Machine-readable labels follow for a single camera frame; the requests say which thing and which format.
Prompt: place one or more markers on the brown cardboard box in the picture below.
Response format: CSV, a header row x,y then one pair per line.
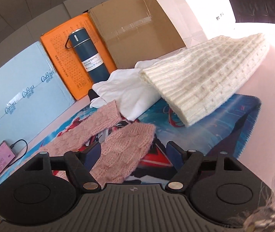
x,y
135,30

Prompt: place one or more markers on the black sofa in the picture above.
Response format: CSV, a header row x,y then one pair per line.
x,y
254,11

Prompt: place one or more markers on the cream knitted sweater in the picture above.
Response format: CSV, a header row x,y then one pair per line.
x,y
198,80

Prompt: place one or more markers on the white folded garment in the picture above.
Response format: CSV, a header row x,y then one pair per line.
x,y
124,86

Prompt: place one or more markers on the light blue box right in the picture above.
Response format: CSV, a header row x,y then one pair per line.
x,y
32,95

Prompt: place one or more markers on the orange cardboard box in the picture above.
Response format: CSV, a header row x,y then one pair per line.
x,y
66,62

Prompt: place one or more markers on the dark blue vacuum bottle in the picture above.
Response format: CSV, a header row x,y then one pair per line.
x,y
89,56

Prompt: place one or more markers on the white paper bag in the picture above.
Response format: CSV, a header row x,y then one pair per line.
x,y
197,21

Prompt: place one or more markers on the pink knitted sweater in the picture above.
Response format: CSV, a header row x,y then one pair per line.
x,y
121,151

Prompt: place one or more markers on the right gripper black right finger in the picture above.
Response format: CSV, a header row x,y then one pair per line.
x,y
187,164

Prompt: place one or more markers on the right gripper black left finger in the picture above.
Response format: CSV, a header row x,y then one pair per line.
x,y
77,166

